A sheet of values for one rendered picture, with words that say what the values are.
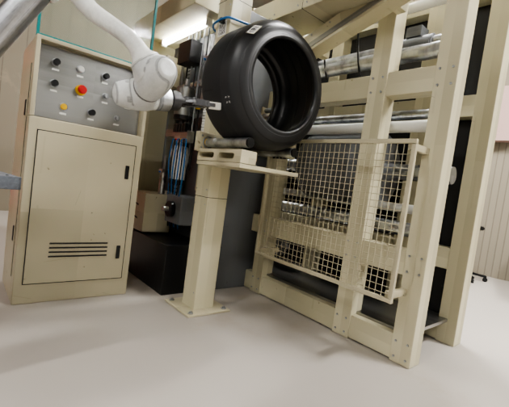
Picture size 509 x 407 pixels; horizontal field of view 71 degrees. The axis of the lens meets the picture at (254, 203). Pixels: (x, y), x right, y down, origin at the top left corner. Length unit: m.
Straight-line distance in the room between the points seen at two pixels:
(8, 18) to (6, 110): 3.54
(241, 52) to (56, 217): 1.19
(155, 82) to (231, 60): 0.43
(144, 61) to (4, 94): 3.99
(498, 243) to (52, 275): 4.55
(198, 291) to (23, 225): 0.90
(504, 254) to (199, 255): 3.91
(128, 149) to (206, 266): 0.77
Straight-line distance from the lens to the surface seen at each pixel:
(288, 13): 2.14
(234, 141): 1.62
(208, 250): 1.96
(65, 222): 2.02
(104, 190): 2.05
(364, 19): 2.00
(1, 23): 1.66
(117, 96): 1.37
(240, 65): 1.55
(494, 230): 5.08
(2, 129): 5.14
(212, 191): 1.91
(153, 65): 1.23
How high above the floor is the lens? 0.73
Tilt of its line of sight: 3 degrees down
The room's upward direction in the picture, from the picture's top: 8 degrees clockwise
